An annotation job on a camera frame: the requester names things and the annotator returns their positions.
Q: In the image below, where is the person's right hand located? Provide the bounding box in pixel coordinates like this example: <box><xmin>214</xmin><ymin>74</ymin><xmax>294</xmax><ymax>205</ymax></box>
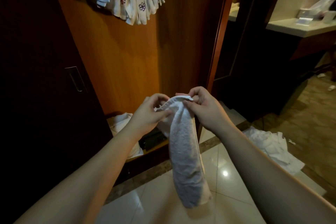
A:
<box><xmin>175</xmin><ymin>86</ymin><xmax>235</xmax><ymax>135</ymax></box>

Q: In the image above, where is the person's left hand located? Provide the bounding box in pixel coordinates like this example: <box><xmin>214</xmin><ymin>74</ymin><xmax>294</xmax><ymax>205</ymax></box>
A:
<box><xmin>125</xmin><ymin>93</ymin><xmax>174</xmax><ymax>141</ymax></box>

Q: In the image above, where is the white terry towel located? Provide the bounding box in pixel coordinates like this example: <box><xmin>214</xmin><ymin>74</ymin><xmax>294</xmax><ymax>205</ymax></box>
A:
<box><xmin>154</xmin><ymin>96</ymin><xmax>213</xmax><ymax>209</ymax></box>

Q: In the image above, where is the person's left forearm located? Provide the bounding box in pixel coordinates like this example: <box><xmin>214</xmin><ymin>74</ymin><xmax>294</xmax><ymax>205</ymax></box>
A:
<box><xmin>13</xmin><ymin>127</ymin><xmax>148</xmax><ymax>224</ymax></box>

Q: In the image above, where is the person's right forearm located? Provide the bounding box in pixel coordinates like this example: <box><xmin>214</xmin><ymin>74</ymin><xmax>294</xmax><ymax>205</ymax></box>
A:
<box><xmin>202</xmin><ymin>124</ymin><xmax>336</xmax><ymax>224</ymax></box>

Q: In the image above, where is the black box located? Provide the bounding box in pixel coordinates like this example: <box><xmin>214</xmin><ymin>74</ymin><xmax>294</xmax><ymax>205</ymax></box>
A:
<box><xmin>138</xmin><ymin>127</ymin><xmax>169</xmax><ymax>152</ymax></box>

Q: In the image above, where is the white crumpled cloth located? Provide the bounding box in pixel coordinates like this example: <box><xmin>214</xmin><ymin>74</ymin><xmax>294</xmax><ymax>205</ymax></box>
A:
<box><xmin>106</xmin><ymin>112</ymin><xmax>144</xmax><ymax>159</ymax></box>

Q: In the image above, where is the wooden wardrobe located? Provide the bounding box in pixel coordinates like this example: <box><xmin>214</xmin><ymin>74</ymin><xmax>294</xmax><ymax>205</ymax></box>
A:
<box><xmin>47</xmin><ymin>0</ymin><xmax>240</xmax><ymax>187</ymax></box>

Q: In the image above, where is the dark wooden door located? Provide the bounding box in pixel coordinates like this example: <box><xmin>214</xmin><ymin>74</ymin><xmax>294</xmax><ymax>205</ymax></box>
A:
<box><xmin>210</xmin><ymin>0</ymin><xmax>290</xmax><ymax>123</ymax></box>

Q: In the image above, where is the pile of white linen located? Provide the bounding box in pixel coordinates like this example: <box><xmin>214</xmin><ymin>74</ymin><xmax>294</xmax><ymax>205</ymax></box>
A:
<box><xmin>243</xmin><ymin>126</ymin><xmax>305</xmax><ymax>176</ymax></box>

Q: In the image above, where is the dark wardrobe sliding door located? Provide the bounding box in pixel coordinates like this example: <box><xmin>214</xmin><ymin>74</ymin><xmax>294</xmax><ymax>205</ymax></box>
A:
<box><xmin>0</xmin><ymin>0</ymin><xmax>114</xmax><ymax>214</ymax></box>

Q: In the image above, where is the beige vanity counter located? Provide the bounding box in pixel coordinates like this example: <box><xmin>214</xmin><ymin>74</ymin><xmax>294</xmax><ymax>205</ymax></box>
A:
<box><xmin>266</xmin><ymin>0</ymin><xmax>336</xmax><ymax>38</ymax></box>

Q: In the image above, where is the clear tissue box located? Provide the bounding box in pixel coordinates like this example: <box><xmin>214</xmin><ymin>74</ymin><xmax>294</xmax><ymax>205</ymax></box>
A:
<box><xmin>296</xmin><ymin>9</ymin><xmax>320</xmax><ymax>25</ymax></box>

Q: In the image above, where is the clear plastic bag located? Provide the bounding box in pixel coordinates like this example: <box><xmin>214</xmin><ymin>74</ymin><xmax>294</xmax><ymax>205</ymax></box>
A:
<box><xmin>309</xmin><ymin>0</ymin><xmax>336</xmax><ymax>18</ymax></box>

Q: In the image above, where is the metal recessed door handle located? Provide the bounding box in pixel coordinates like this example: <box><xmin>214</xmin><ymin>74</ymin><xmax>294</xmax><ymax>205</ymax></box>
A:
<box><xmin>65</xmin><ymin>66</ymin><xmax>88</xmax><ymax>93</ymax></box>

